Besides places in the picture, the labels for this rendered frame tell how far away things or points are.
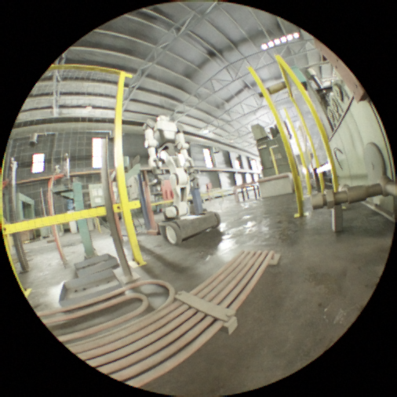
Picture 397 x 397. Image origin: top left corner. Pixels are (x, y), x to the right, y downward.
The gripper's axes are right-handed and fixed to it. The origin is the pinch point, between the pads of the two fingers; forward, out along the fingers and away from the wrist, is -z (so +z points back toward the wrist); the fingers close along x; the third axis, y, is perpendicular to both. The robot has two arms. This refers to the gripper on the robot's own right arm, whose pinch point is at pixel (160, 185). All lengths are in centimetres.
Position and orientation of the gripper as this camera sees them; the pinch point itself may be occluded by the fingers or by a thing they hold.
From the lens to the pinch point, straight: 140.1
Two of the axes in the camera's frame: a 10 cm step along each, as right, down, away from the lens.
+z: -3.3, -9.3, 1.5
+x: 6.0, -3.3, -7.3
